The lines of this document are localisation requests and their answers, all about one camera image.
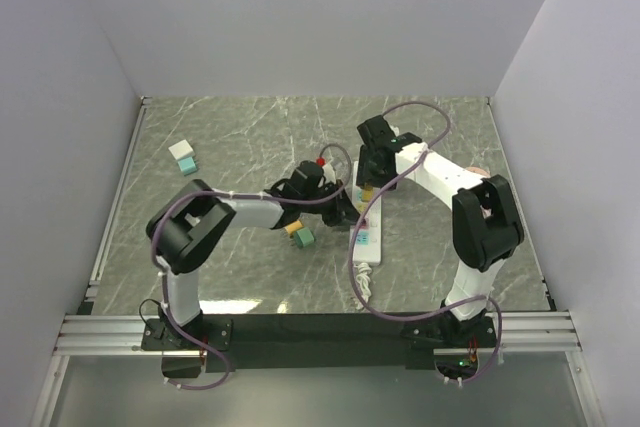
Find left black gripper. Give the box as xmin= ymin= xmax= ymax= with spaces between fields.
xmin=300 ymin=179 xmax=366 ymax=227

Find yellow adapter plug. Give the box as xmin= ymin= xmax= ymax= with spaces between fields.
xmin=284 ymin=220 xmax=304 ymax=237
xmin=361 ymin=186 xmax=374 ymax=203

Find green adapter plug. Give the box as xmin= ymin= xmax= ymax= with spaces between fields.
xmin=292 ymin=227 xmax=315 ymax=249

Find round pink power socket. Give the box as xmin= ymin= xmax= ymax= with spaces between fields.
xmin=466 ymin=166 xmax=490 ymax=177

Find teal charger plug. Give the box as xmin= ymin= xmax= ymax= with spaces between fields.
xmin=178 ymin=157 xmax=198 ymax=176

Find white charger plug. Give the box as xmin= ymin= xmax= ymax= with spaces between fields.
xmin=168 ymin=139 xmax=195 ymax=161

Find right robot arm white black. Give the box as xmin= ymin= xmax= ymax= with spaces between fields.
xmin=357 ymin=115 xmax=525 ymax=346

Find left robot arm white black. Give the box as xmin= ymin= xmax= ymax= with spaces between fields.
xmin=146 ymin=161 xmax=359 ymax=349

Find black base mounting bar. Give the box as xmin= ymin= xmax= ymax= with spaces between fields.
xmin=141 ymin=313 xmax=498 ymax=378

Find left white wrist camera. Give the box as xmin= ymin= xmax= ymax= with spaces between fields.
xmin=316 ymin=157 xmax=344 ymax=183

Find white power strip cord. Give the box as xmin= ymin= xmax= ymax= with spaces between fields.
xmin=353 ymin=262 xmax=375 ymax=304

